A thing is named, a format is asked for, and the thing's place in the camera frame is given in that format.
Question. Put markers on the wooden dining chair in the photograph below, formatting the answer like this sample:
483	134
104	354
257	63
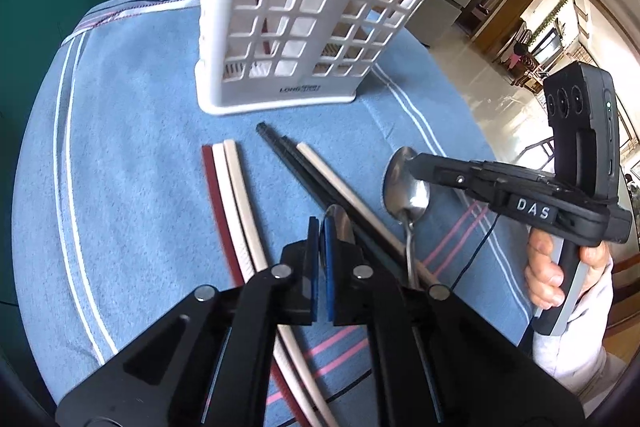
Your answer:
525	72

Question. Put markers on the white chopstick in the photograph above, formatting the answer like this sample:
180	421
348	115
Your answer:
241	192
330	177
227	197

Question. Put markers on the white plastic utensil basket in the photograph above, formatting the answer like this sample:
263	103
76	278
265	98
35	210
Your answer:
300	96

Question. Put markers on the person's right hand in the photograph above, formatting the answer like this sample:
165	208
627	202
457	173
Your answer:
542	272

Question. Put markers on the person's right forearm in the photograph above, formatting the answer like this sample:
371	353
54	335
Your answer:
575	347

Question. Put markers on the black chopstick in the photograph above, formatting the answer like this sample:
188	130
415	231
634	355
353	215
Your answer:
305	167
280	152

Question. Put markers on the green leaf garland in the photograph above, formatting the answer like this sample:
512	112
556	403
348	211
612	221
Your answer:
555	14

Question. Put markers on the dark red chopstick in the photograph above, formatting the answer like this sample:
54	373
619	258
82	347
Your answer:
215	194

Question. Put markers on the blue striped cloth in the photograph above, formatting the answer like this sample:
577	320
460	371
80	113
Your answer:
125	157

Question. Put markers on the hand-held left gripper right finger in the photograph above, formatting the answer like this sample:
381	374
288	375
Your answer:
328	277

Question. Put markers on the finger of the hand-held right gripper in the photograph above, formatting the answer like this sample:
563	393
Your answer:
445	171

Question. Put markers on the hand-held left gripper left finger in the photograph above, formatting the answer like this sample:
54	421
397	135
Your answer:
313	267

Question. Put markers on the metal spoon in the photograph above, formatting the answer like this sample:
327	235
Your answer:
344	224
405	199

